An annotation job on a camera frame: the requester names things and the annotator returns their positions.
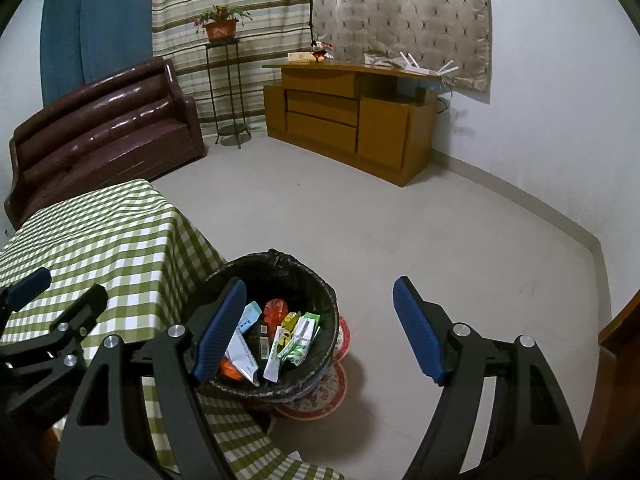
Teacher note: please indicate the dark grey packet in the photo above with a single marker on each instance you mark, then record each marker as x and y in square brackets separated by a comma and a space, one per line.
[261, 342]

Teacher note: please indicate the orange wrapper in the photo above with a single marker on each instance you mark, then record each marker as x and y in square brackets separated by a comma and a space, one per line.
[229, 369]

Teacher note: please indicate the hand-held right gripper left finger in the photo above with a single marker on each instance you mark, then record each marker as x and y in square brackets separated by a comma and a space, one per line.
[220, 330]

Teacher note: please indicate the white blue printed packet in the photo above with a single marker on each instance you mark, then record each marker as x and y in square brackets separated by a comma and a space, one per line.
[274, 360]

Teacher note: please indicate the light blue packet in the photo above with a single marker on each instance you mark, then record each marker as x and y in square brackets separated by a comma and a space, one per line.
[250, 316]

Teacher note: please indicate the wooden door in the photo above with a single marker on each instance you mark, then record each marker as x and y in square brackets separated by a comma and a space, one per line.
[617, 385]

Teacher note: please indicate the green checked tablecloth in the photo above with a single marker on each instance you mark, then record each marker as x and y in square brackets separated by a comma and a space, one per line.
[100, 235]

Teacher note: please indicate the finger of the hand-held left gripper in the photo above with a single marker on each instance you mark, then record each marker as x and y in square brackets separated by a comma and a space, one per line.
[80, 310]
[27, 285]

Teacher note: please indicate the black lined trash bin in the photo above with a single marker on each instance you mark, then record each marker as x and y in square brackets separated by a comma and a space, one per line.
[300, 285]

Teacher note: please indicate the white router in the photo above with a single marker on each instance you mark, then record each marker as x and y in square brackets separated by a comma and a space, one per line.
[422, 70]

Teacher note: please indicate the mouse plush toy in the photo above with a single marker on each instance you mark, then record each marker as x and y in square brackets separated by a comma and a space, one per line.
[319, 52]

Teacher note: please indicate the blue curtain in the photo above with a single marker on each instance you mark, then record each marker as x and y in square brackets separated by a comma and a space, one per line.
[100, 25]

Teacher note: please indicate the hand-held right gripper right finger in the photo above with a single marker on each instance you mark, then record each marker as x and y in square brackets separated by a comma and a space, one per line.
[417, 330]

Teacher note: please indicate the silver plastic bag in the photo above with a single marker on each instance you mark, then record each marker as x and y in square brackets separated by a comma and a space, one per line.
[380, 60]

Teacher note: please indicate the green white packet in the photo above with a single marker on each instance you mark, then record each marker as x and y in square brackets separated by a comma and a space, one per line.
[302, 342]

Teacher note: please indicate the yellow wrapper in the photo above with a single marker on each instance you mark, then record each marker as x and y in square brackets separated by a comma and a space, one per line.
[289, 322]

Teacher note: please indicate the wooden cabinet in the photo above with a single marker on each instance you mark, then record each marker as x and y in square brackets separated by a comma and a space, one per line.
[385, 135]

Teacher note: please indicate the beige tissue box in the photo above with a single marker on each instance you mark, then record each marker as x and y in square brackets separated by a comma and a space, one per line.
[299, 57]

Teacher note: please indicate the brown leather sofa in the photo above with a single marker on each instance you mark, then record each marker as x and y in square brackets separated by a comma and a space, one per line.
[110, 125]

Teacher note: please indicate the striped curtain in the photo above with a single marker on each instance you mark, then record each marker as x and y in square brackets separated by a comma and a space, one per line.
[270, 5]

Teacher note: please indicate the black metal plant stand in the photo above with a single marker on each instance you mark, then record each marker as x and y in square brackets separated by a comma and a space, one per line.
[232, 132]

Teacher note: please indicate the beige patterned curtain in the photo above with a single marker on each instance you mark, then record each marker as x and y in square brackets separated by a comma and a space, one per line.
[400, 10]

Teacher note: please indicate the potted plant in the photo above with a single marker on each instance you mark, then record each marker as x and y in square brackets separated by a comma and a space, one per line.
[221, 30]

